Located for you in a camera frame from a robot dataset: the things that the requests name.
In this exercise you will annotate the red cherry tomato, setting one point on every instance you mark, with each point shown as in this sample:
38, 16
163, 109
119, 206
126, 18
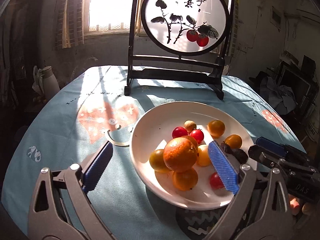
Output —
179, 132
215, 182
198, 135

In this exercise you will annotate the white round plate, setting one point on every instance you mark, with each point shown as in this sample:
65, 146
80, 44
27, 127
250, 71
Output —
153, 131

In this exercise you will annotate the left window curtain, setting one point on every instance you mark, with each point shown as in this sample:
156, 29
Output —
69, 24

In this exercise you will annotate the orange fruit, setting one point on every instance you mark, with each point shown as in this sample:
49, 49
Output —
216, 128

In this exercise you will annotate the window curtain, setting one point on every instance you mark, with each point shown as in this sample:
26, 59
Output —
69, 24
232, 43

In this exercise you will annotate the right window curtain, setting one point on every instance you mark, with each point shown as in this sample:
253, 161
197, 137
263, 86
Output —
232, 43

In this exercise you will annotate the white jug with cloth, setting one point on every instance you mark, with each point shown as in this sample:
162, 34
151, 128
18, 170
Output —
45, 82

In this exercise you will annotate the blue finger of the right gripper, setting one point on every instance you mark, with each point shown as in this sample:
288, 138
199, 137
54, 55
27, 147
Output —
263, 156
281, 150

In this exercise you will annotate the dark water chestnut front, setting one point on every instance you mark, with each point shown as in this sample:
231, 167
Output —
239, 154

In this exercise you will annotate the person's right hand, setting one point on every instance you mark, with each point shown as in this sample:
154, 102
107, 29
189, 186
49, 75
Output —
298, 206

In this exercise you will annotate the small yellow-green kumquat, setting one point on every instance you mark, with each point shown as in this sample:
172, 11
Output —
190, 125

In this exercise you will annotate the large bumpy mandarin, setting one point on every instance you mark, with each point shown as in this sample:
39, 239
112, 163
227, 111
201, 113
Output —
179, 154

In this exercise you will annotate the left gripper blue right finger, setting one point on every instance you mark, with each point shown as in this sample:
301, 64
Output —
260, 207

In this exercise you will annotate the small yellow orange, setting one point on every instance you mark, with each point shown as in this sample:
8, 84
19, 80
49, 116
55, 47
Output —
203, 158

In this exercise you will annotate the yellow-orange fruit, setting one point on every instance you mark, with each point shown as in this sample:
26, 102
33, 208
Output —
157, 162

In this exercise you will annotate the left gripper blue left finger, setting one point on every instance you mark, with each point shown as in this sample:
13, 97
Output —
48, 217

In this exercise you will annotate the round painted table screen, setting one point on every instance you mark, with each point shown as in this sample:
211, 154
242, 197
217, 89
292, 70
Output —
195, 32

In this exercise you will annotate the large orange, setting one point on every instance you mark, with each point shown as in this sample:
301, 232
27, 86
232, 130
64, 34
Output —
185, 181
234, 141

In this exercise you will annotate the dark clutter pile right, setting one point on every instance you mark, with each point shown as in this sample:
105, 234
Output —
290, 87

